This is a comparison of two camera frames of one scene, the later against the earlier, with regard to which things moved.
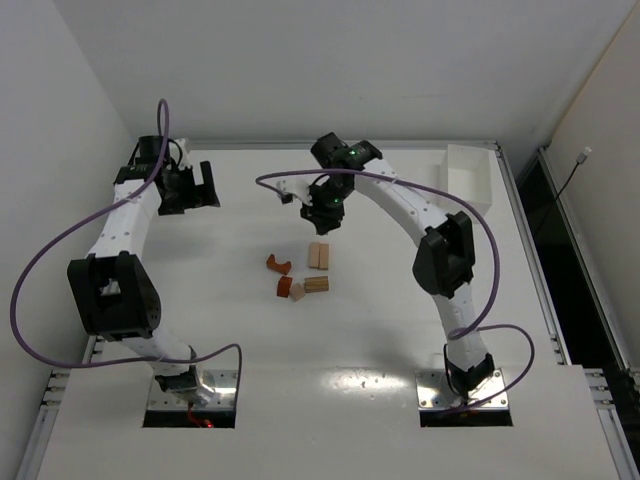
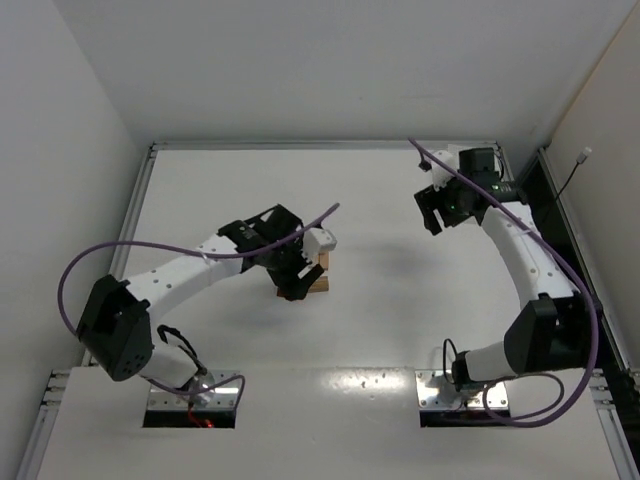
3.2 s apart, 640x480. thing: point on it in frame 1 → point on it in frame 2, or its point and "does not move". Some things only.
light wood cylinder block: x=316 y=284 does not move
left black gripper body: x=192 y=186 → x=289 y=272
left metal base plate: x=222 y=381 does not move
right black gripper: x=323 y=216 → x=433 y=206
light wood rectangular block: x=323 y=256 does not move
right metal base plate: x=433 y=391 does not move
